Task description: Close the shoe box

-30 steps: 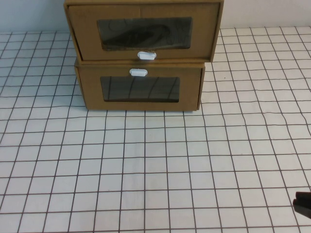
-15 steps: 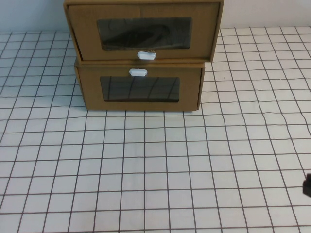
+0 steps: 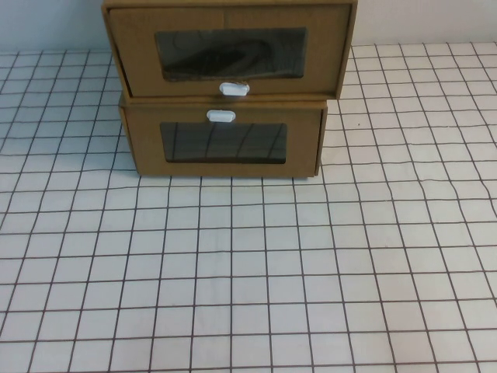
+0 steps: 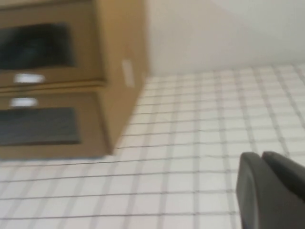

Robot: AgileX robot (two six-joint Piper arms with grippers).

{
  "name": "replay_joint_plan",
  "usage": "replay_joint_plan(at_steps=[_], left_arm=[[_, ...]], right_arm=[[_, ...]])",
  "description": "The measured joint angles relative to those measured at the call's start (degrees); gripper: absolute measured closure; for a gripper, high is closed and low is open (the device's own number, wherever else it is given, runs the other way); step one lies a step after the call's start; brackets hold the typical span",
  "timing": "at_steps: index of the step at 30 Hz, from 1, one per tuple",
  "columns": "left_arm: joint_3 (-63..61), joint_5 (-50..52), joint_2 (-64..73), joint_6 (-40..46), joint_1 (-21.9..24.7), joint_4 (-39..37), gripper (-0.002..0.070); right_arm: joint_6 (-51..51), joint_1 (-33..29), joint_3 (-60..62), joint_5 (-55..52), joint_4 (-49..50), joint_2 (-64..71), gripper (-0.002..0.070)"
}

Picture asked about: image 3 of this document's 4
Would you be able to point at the bottom cardboard drawer box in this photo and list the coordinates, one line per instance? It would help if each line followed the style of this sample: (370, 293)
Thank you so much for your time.
(272, 105)

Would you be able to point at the white grid tablecloth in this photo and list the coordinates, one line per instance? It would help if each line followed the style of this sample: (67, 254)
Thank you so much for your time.
(248, 291)

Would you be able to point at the top cardboard drawer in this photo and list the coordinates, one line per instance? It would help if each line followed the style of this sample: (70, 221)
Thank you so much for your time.
(229, 2)

